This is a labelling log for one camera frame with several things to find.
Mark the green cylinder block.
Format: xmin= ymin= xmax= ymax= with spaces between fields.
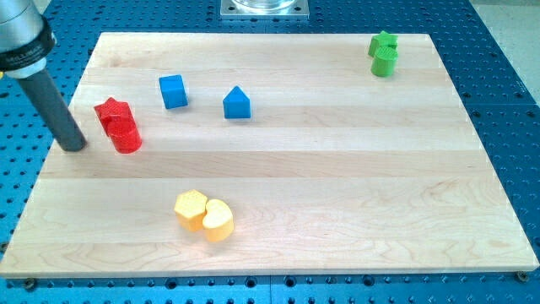
xmin=370 ymin=46 xmax=398 ymax=77

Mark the green star block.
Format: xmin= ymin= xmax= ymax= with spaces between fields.
xmin=368 ymin=30 xmax=398 ymax=57

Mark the wooden board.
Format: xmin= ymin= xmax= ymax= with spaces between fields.
xmin=1 ymin=32 xmax=538 ymax=279

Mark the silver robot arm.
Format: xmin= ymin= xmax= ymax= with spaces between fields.
xmin=1 ymin=0 xmax=86 ymax=152

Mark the blue cube block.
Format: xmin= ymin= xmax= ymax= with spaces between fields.
xmin=159 ymin=74 xmax=188 ymax=110

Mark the red cylinder block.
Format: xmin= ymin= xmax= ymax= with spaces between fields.
xmin=106 ymin=119 xmax=143 ymax=154

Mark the yellow heart block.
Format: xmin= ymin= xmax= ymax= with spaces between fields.
xmin=202 ymin=198 xmax=235 ymax=242

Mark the blue house-shaped block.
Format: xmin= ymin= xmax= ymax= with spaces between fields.
xmin=223 ymin=86 xmax=251 ymax=119

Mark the yellow hexagon block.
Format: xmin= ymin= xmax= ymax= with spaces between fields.
xmin=174 ymin=189 xmax=208 ymax=231

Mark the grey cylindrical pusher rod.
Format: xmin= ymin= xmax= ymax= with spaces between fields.
xmin=17 ymin=68 xmax=86 ymax=152

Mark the red star block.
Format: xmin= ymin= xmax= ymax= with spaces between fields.
xmin=94 ymin=97 xmax=133 ymax=136

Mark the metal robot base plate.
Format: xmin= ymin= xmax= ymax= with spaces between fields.
xmin=219 ymin=0 xmax=310 ymax=20

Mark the blue perforated table plate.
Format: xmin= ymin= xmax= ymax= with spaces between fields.
xmin=1 ymin=0 xmax=539 ymax=303

